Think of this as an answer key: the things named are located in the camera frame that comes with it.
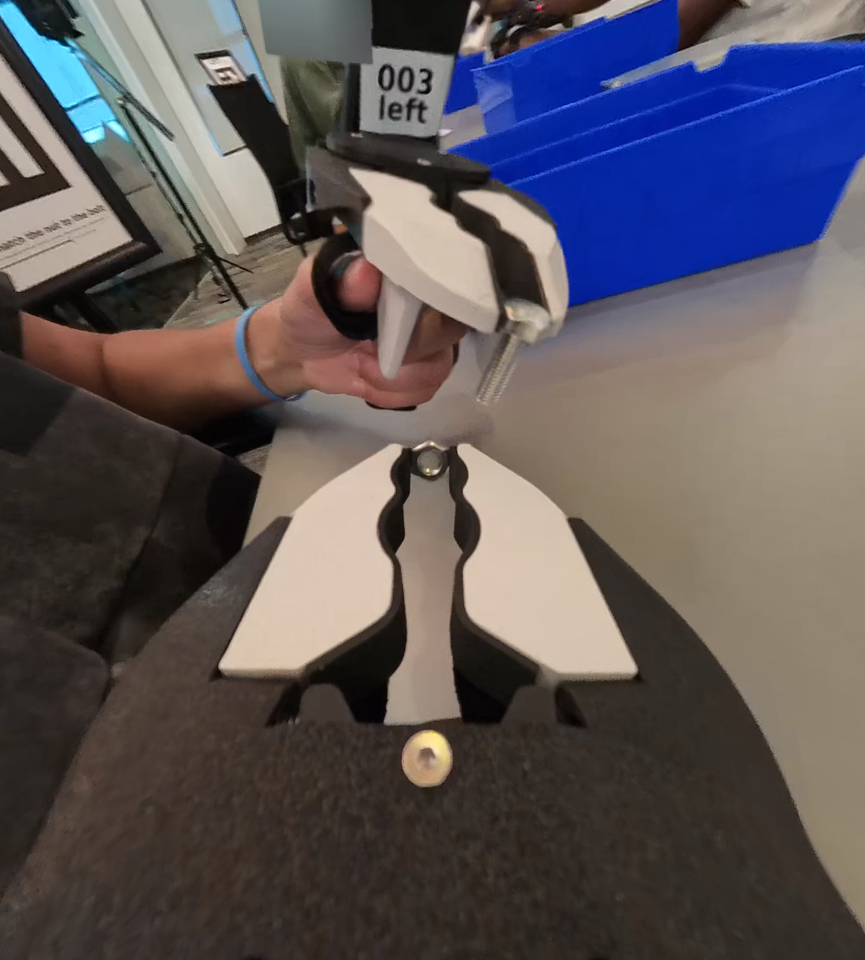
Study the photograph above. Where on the black framed marker poster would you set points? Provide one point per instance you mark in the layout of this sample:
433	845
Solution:
27	225

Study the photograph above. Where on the short thick steel bolt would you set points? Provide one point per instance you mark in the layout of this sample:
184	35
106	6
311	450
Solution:
500	367

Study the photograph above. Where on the blue plastic bin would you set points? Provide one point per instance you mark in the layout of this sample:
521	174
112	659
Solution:
567	82
462	86
702	210

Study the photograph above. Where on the person's left hand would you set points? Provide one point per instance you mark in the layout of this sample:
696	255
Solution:
312	360

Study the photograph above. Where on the black board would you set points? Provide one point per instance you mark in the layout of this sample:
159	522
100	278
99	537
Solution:
252	142

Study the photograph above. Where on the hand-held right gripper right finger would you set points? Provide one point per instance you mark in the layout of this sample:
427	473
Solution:
545	592

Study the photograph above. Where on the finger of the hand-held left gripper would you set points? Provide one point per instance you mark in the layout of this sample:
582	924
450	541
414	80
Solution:
534	232
417	247

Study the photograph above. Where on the blue wristband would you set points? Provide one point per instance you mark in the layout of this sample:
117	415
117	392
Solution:
241	352

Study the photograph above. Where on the small marker sign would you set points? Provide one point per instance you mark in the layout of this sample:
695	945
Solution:
222	69

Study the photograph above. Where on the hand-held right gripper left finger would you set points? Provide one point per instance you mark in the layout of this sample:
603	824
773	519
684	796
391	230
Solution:
320	592

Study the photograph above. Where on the grey desk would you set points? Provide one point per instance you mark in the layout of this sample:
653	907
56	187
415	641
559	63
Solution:
702	450

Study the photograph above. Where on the large steel hex nut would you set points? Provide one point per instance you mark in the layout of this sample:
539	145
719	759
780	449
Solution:
429	448

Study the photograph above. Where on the black tripod stand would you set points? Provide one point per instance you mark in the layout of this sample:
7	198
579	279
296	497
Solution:
197	225

